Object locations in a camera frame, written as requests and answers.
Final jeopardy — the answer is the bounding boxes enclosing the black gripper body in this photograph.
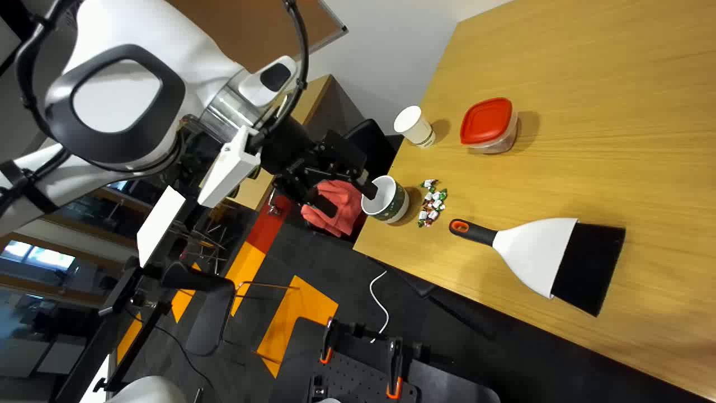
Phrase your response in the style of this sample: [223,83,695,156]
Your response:
[260,119,374,219]

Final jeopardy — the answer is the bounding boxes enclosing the red cloth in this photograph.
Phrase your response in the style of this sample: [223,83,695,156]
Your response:
[297,178,370,242]

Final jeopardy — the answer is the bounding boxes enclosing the white paper cup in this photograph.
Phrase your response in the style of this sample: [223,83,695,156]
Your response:
[392,104,438,150]

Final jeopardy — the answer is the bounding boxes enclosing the brown cork board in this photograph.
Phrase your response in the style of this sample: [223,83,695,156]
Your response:
[164,0,348,77]

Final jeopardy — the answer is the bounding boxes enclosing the red lid plastic container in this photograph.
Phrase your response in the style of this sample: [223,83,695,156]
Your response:
[459,96,522,158]

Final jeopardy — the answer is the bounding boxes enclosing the black office chair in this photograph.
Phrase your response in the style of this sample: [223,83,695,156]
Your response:
[97,256,240,397]

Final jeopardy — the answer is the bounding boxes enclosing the white flat panel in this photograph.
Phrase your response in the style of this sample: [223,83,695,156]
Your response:
[135,184,188,271]

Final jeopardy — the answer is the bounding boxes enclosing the black stand with orange clamps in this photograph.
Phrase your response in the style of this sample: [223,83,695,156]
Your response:
[306,318,501,403]

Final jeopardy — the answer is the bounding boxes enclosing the white hand brush black bristles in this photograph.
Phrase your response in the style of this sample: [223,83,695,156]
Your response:
[448,216,629,318]

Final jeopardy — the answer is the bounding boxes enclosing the white rounded object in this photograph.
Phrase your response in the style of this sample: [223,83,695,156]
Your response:
[103,374,188,403]

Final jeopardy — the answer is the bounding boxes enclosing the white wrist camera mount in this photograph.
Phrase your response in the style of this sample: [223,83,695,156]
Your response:
[194,124,263,210]

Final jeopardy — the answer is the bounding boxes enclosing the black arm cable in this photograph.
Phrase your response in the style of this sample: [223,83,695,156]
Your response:
[13,0,314,144]

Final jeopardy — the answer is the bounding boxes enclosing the white cable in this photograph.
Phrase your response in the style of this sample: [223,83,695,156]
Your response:
[367,269,394,340]

